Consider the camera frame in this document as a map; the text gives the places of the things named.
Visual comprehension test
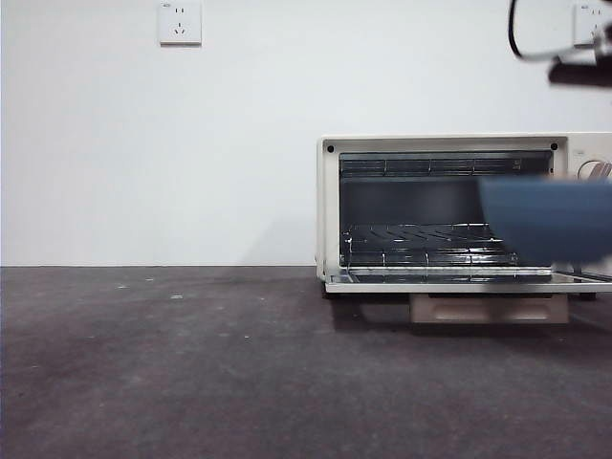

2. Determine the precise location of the cream Toshiba toaster oven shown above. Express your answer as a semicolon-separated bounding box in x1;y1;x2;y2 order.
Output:
316;133;612;302

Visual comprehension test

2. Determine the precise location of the oven door with beige handle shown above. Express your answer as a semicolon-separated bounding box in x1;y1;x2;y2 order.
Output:
324;266;612;325

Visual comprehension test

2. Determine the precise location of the metal wire oven rack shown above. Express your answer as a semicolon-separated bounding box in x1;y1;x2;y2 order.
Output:
341;222;508;254

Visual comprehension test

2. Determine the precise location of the blue ribbed bowl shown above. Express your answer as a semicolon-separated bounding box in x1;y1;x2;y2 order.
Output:
477;175;612;263

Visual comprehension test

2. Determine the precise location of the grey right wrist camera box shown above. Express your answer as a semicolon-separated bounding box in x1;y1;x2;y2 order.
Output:
548;61;612;88

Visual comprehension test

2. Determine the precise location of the cream oven knob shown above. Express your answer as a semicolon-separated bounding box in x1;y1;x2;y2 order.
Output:
577;161;612;183

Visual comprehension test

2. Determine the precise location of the white wall socket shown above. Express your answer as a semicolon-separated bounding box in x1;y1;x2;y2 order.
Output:
160;0;203;48
573;4;612;49

